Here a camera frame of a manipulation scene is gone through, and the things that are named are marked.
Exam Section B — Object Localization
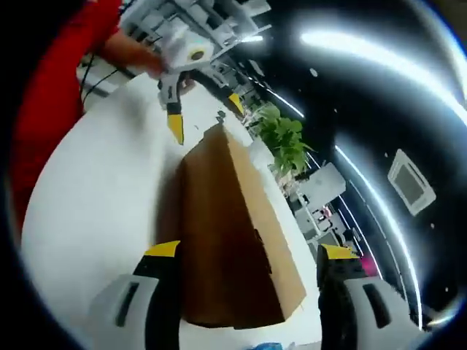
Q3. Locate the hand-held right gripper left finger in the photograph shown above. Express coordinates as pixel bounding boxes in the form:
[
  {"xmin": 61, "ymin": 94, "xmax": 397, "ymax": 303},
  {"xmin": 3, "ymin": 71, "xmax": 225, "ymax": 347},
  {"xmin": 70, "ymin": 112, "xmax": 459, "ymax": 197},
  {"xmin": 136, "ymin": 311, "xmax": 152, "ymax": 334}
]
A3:
[{"xmin": 87, "ymin": 239, "xmax": 182, "ymax": 350}]

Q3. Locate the ceiling light strip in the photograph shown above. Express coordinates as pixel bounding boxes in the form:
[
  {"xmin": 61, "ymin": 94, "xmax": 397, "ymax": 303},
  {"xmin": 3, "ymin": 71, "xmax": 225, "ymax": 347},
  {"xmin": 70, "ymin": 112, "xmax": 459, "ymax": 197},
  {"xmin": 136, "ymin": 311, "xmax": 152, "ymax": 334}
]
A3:
[
  {"xmin": 301, "ymin": 31, "xmax": 467, "ymax": 121},
  {"xmin": 335, "ymin": 145, "xmax": 424, "ymax": 314}
]

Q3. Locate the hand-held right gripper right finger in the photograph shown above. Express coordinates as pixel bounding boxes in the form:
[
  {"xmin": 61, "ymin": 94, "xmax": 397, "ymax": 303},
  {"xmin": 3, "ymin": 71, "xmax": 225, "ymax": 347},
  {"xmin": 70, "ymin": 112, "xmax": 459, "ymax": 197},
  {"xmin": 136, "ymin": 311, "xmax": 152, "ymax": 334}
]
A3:
[{"xmin": 315, "ymin": 244, "xmax": 417, "ymax": 350}]

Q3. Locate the pink screen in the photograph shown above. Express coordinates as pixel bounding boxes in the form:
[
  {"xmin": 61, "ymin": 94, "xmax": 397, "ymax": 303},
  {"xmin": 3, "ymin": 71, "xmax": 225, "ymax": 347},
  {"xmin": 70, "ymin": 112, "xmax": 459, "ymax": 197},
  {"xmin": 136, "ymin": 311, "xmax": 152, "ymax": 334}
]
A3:
[{"xmin": 359, "ymin": 256, "xmax": 384, "ymax": 279}]

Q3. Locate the white pillar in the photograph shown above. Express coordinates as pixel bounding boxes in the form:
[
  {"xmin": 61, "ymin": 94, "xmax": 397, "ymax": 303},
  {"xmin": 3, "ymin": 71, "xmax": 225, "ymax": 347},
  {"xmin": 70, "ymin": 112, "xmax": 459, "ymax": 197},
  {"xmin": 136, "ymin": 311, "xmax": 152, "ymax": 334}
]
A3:
[{"xmin": 302, "ymin": 162, "xmax": 347, "ymax": 203}]

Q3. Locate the white ceiling air vent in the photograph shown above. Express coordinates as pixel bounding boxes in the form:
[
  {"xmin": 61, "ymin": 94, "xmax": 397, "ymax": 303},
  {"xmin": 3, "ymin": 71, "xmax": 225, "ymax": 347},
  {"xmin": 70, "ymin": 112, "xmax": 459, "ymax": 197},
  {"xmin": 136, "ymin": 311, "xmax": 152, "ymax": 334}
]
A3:
[{"xmin": 387, "ymin": 149, "xmax": 437, "ymax": 216}]

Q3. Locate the white shelf rack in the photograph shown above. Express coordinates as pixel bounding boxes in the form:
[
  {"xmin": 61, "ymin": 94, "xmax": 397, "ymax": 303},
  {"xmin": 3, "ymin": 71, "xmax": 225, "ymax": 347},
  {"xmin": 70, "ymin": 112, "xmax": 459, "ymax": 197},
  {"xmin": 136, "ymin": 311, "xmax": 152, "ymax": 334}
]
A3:
[{"xmin": 120, "ymin": 0, "xmax": 274, "ymax": 88}]

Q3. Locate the green plant in white pot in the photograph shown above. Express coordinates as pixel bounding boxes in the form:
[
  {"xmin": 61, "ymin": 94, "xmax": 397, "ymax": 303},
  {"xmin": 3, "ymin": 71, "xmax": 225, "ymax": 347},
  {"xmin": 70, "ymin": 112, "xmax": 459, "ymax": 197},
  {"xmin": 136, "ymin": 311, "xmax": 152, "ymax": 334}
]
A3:
[{"xmin": 250, "ymin": 104, "xmax": 315, "ymax": 183}]

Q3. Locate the person's left hand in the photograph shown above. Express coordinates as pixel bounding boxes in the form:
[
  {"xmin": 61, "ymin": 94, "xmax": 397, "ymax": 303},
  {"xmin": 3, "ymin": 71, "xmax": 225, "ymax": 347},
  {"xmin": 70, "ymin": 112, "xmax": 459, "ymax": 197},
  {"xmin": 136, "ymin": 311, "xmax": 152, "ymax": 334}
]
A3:
[{"xmin": 139, "ymin": 49, "xmax": 198, "ymax": 96}]

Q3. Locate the person in red shirt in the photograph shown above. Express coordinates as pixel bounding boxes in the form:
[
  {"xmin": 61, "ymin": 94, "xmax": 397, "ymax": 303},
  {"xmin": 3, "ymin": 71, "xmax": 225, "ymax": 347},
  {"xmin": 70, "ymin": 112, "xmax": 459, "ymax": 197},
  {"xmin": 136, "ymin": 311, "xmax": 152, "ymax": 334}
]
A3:
[{"xmin": 10, "ymin": 0, "xmax": 127, "ymax": 209}]

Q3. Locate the brown cardboard shoe box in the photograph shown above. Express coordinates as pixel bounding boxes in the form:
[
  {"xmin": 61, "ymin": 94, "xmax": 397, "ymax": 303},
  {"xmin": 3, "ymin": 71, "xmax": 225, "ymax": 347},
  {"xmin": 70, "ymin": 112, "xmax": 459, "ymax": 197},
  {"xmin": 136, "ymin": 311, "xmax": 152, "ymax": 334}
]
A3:
[{"xmin": 177, "ymin": 122, "xmax": 307, "ymax": 330}]

